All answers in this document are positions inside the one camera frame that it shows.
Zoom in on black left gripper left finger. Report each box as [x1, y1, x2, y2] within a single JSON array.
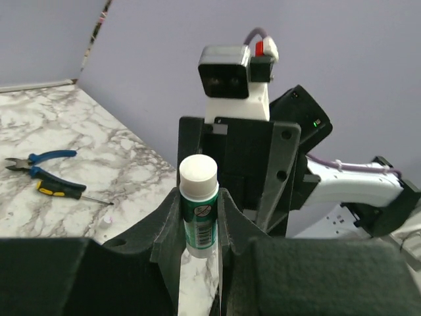
[[1, 189, 184, 315]]

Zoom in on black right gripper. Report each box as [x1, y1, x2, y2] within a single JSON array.
[[177, 117, 320, 232]]

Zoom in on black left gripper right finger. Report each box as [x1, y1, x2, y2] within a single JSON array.
[[210, 189, 420, 315]]

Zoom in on green white glue stick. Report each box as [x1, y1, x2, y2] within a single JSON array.
[[179, 154, 219, 259]]

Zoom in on white glue stick cap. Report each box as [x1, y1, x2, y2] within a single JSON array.
[[100, 217, 112, 229]]

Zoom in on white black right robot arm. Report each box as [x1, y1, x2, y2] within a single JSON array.
[[178, 86, 420, 249]]

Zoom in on black yellow screwdriver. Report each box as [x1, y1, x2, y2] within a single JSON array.
[[36, 180, 114, 205]]

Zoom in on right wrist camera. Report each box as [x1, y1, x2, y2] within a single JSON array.
[[198, 36, 279, 124]]

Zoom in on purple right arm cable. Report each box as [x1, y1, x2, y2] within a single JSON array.
[[243, 26, 404, 178]]

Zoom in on blue handled pliers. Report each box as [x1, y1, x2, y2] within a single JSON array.
[[5, 149, 77, 182]]

